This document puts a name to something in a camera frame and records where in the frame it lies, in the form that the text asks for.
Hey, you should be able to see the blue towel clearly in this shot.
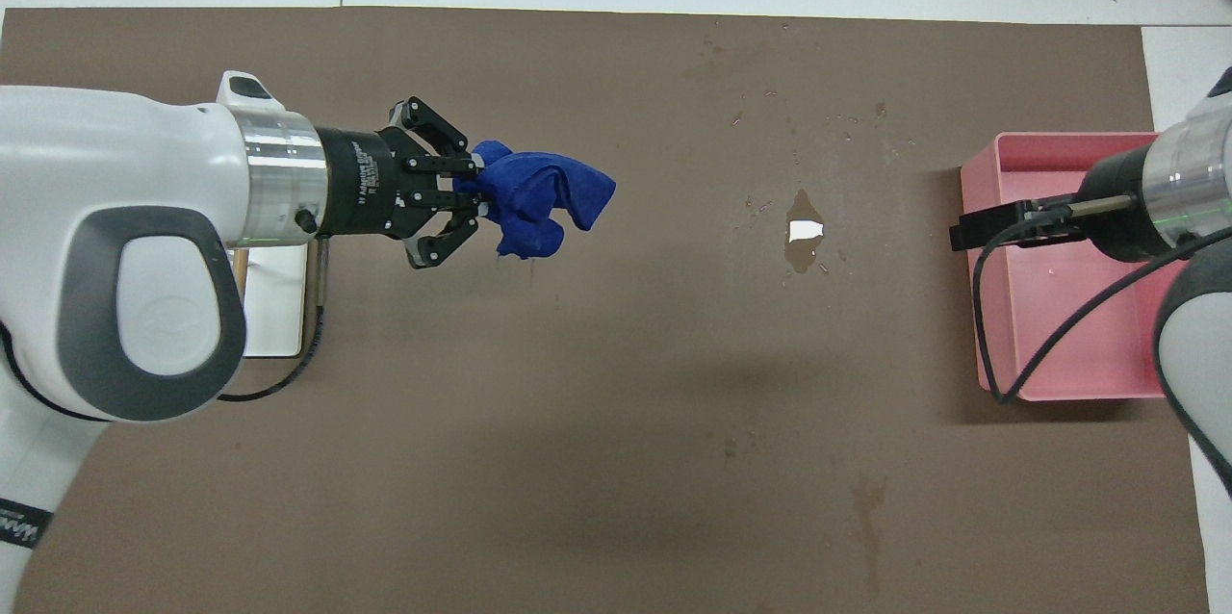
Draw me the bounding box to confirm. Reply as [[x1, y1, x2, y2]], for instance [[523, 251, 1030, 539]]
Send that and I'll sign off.
[[452, 141, 617, 261]]

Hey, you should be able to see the water puddle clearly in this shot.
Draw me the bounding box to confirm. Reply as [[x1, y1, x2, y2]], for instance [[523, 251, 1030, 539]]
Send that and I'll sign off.
[[782, 188, 827, 276]]

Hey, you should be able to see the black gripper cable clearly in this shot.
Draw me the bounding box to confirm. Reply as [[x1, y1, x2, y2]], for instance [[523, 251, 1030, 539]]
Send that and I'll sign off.
[[972, 195, 1232, 405], [214, 237, 330, 403]]

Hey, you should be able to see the brown table mat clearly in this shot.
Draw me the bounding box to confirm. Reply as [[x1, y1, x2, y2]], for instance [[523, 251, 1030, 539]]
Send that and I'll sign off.
[[0, 6, 1209, 614]]

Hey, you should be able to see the white rack base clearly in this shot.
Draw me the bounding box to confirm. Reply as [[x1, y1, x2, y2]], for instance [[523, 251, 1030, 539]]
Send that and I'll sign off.
[[236, 242, 314, 360]]

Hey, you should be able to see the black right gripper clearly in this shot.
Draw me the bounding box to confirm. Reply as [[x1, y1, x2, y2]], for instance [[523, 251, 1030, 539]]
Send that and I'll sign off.
[[951, 147, 1170, 261]]

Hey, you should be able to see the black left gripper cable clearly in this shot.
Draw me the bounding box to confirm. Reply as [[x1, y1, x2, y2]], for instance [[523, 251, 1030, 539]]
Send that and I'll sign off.
[[214, 237, 330, 403]]

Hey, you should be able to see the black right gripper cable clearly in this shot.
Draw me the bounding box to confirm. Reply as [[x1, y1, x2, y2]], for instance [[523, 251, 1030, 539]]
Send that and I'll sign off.
[[972, 195, 1232, 405]]

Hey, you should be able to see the pink plastic bin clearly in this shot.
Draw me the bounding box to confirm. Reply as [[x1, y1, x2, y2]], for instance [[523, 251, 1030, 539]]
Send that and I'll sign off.
[[961, 132, 1194, 401]]

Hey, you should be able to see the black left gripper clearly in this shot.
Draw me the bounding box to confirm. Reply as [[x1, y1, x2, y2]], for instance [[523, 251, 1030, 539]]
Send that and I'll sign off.
[[318, 96, 482, 270]]

